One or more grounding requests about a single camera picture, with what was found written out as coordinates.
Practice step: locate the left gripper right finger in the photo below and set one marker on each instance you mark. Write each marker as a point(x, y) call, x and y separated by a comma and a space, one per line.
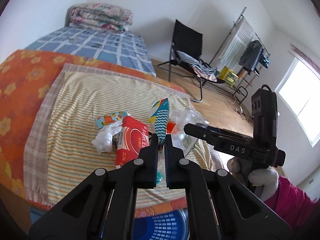
point(219, 206)

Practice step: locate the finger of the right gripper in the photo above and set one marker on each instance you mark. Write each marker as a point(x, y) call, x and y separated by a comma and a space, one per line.
point(212, 139)
point(200, 132)

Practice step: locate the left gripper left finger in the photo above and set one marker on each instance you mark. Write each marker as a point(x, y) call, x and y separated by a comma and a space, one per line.
point(103, 205)

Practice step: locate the teal wavy pattern wrapper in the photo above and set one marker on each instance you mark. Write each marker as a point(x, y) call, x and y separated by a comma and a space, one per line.
point(158, 117)

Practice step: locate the red tissue pack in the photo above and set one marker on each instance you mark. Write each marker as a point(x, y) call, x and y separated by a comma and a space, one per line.
point(134, 136)

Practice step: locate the white tissue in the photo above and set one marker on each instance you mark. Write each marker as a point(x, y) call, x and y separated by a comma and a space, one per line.
point(108, 137)

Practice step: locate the pink sleeve forearm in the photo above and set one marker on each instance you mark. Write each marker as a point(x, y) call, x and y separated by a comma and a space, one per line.
point(291, 203)

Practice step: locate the right hand white glove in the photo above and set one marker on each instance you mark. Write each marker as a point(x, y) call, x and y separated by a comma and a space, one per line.
point(266, 179)

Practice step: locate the blue plastic basket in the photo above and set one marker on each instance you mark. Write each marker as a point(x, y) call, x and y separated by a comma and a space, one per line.
point(172, 225)

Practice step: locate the striped clothes on chair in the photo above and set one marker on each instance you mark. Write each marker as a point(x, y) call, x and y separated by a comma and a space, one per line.
point(199, 68)

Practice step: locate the yellow green box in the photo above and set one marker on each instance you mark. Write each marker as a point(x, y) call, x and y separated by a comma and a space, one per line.
point(228, 76)

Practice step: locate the striped yellow towel blanket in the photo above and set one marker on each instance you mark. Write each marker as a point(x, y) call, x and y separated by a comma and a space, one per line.
point(59, 154)

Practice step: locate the window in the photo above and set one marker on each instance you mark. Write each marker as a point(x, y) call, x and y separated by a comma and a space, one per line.
point(299, 90)

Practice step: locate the metal clothes drying rack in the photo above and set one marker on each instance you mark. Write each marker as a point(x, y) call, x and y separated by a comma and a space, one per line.
point(239, 92)

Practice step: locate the dark garment on rack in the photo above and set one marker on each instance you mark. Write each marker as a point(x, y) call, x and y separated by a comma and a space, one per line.
point(251, 56)

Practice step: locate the black folding chair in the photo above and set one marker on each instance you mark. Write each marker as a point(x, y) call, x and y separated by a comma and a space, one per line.
point(186, 52)

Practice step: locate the striped towel on rack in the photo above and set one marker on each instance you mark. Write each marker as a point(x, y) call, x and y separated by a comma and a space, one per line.
point(236, 44)

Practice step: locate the blue checked bed sheet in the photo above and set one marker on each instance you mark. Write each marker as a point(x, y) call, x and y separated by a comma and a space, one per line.
point(124, 49)

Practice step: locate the folded floral quilt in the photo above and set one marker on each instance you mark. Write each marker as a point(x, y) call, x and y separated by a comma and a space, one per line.
point(101, 16)

